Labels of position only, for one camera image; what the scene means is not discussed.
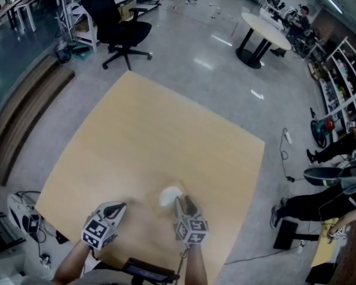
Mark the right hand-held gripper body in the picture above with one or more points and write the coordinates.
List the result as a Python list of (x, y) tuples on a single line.
[(193, 230)]

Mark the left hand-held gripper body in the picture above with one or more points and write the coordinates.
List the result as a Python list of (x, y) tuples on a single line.
[(99, 233)]

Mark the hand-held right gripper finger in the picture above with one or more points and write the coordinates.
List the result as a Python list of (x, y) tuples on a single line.
[(179, 209), (193, 208)]

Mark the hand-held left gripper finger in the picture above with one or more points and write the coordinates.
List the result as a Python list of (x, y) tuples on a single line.
[(104, 208), (119, 218)]

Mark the white tissue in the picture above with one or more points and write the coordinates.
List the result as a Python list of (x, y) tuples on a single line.
[(169, 196)]

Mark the person's right forearm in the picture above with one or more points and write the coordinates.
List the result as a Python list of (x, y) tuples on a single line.
[(195, 263)]

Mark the person's left forearm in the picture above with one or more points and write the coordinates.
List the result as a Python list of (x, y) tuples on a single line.
[(72, 263)]

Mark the tan tissue box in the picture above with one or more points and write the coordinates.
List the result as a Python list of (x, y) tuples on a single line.
[(163, 212)]

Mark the black bag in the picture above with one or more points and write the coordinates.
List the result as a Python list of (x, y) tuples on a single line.
[(61, 237)]

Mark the black chest-mounted device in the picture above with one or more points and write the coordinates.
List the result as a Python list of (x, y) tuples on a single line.
[(148, 272)]

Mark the white backpack device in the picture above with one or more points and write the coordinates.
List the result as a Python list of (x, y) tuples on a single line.
[(17, 212)]

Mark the black metal stand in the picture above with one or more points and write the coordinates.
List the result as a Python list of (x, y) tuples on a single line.
[(3, 233)]

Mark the white power strip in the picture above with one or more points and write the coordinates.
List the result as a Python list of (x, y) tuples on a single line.
[(300, 247), (287, 136)]

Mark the wooden step platform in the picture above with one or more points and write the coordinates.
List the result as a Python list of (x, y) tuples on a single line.
[(23, 111)]

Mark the small wooden side table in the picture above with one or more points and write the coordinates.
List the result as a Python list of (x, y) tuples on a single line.
[(326, 248)]

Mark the black floor case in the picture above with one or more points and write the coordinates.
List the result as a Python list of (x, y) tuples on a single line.
[(322, 273)]

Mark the green balance bike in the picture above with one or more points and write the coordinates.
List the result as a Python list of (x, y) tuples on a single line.
[(319, 132)]

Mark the green flat box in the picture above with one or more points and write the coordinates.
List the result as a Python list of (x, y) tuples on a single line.
[(80, 53)]

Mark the black mesh waste bin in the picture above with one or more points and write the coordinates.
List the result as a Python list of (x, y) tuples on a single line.
[(63, 53)]

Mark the tall white shelf rack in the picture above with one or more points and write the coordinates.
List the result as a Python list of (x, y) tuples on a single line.
[(92, 37)]

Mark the black office chair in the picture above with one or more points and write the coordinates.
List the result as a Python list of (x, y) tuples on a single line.
[(112, 25)]

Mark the round white table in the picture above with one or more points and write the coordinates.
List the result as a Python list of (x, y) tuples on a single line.
[(264, 31)]

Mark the white cross-braced shelf rack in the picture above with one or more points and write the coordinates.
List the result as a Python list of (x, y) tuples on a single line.
[(344, 79)]

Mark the dark-topped white-legged desk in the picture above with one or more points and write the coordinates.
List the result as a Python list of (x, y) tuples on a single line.
[(29, 3)]

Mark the long light-topped desk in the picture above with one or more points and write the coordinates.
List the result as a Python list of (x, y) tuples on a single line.
[(3, 10)]

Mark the black stand base plate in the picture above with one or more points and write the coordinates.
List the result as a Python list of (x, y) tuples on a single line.
[(286, 234)]

